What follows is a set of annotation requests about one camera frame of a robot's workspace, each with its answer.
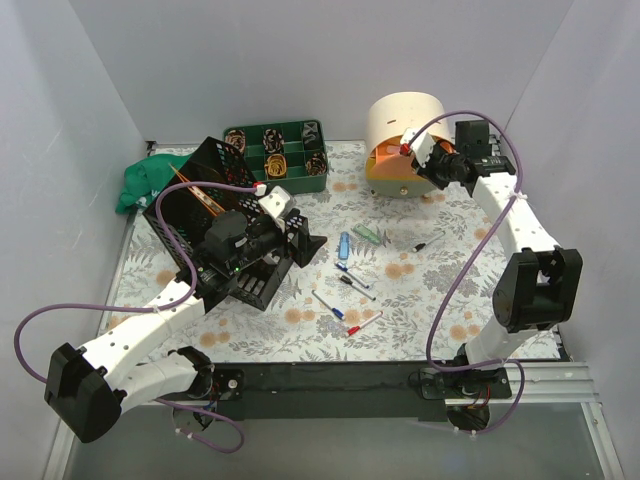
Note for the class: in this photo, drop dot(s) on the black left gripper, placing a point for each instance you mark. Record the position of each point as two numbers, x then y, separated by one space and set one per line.
294 233

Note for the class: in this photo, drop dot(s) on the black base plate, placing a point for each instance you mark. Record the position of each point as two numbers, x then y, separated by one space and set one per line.
343 390

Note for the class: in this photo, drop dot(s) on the orange file folder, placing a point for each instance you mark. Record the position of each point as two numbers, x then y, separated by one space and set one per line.
210 205

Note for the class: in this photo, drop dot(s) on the blue correction tape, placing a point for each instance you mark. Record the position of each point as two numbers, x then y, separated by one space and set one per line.
344 246

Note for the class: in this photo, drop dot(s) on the white marker black cap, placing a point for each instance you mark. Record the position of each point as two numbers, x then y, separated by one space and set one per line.
350 282

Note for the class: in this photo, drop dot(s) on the round cream drawer cabinet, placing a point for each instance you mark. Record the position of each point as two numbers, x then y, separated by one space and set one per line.
392 121

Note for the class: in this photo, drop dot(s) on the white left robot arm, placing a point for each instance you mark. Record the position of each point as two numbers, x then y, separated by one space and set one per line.
90 387

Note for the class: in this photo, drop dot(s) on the green compartment tray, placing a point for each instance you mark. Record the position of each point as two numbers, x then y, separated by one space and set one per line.
289 154

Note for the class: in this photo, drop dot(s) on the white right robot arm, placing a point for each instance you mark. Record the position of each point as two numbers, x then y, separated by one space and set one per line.
538 287

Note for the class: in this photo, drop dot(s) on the white marker red cap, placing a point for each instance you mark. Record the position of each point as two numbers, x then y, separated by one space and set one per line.
353 330

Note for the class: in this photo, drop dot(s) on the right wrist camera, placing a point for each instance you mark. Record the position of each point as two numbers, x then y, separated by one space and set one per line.
416 145

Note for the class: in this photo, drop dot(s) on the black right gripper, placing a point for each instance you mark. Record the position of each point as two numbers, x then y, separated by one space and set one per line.
432 166

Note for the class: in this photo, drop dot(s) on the black mesh file organizer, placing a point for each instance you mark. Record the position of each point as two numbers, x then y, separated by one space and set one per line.
209 251

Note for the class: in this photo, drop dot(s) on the green cloth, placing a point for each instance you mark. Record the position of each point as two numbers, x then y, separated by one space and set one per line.
144 180

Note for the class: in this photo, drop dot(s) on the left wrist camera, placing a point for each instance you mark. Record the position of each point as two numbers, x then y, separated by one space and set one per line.
277 202

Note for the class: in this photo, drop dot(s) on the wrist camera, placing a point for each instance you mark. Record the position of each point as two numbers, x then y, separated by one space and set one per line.
416 145
277 202

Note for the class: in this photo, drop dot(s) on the small white marker blue cap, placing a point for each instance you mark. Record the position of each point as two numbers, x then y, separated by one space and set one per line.
347 271

